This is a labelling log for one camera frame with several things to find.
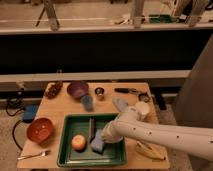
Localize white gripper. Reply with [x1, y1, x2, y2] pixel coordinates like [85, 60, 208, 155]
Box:
[101, 122, 121, 143]

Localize blue sponge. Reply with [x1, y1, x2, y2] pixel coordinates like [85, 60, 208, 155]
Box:
[90, 129, 105, 153]

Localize dark brush bar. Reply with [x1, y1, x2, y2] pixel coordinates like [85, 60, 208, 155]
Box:
[88, 117, 95, 142]

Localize red yellow apple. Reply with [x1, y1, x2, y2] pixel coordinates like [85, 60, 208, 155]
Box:
[71, 135, 86, 151]

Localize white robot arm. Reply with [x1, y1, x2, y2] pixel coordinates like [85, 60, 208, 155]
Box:
[101, 106, 213, 161]

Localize green plastic tray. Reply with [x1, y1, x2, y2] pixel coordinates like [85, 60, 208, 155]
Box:
[57, 113, 126, 168]

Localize wooden table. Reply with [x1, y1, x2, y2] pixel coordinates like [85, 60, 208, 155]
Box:
[17, 83, 170, 171]

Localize blue grey cup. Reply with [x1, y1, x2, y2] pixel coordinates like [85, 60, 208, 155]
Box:
[81, 95, 93, 111]

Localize small metal cup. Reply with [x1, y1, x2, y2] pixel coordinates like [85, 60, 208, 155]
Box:
[95, 87, 105, 100]

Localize small round tin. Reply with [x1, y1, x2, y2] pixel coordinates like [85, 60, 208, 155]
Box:
[138, 93, 150, 102]

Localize yellow banana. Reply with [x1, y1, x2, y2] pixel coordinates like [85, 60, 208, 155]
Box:
[136, 141, 166, 161]

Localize purple bowl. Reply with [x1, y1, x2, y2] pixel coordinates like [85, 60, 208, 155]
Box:
[67, 81, 89, 99]

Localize orange bowl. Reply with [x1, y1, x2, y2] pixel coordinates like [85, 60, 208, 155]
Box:
[27, 118, 54, 144]

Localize blue box on floor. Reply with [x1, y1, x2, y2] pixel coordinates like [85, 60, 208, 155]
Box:
[22, 105, 38, 123]

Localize black handled knife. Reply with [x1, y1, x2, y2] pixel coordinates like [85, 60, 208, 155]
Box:
[114, 88, 142, 94]

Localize black cable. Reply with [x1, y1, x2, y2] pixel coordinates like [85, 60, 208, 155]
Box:
[12, 119, 28, 151]

